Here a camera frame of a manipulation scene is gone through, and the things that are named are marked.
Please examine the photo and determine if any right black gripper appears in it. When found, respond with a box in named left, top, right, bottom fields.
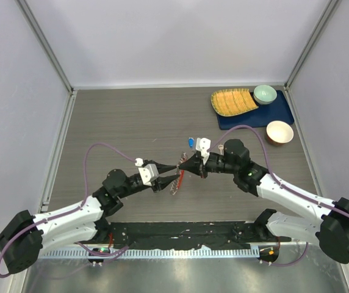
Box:
left=179, top=152, right=238, bottom=179

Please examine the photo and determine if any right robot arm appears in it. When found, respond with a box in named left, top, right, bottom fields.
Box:
left=179, top=138, right=349, bottom=264

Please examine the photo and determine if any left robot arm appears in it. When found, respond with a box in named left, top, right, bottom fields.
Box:
left=0, top=158, right=179, bottom=278

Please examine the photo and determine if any blue tagged key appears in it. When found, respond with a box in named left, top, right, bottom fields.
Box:
left=188, top=137, right=195, bottom=149

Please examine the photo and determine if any plain silver key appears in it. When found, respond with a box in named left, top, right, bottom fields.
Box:
left=218, top=145, right=225, bottom=156

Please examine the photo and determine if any yellow woven bamboo plate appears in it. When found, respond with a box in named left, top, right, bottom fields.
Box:
left=210, top=88, right=258, bottom=117

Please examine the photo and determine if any brown white bowl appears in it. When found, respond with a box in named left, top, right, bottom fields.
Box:
left=266, top=120, right=294, bottom=145

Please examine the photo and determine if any light green bowl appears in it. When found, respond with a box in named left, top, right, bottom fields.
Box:
left=253, top=85, right=277, bottom=105

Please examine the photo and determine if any dark blue tray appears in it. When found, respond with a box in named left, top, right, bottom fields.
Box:
left=217, top=90, right=295, bottom=130

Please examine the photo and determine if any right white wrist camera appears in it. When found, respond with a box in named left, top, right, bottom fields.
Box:
left=195, top=137, right=211, bottom=165

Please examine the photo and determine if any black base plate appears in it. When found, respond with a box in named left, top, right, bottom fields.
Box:
left=106, top=221, right=293, bottom=250

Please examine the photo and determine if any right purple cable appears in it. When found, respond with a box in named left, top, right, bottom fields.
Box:
left=207, top=125, right=349, bottom=266

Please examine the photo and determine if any white slotted cable duct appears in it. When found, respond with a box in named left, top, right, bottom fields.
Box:
left=40, top=246, right=259, bottom=260

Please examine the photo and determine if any right aluminium frame post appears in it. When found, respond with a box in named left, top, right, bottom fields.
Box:
left=284, top=0, right=341, bottom=90

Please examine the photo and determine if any aluminium frame post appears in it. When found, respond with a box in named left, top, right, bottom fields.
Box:
left=284, top=0, right=341, bottom=90
left=15, top=0, right=74, bottom=95

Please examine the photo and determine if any left aluminium frame post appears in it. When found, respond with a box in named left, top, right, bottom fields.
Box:
left=15, top=0, right=74, bottom=95

